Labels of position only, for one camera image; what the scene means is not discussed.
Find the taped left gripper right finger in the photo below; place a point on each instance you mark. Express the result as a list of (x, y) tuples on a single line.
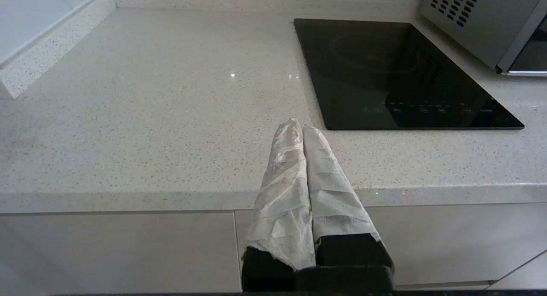
[(333, 202)]

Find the black glass induction cooktop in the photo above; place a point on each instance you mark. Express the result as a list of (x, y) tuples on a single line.
[(384, 74)]

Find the silver microwave oven body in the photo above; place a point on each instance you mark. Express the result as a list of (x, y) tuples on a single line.
[(483, 22)]

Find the grey cabinet front panel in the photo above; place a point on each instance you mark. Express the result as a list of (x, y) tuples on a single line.
[(525, 276), (119, 253), (448, 240)]

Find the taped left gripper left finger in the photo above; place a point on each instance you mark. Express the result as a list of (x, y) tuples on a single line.
[(282, 202)]

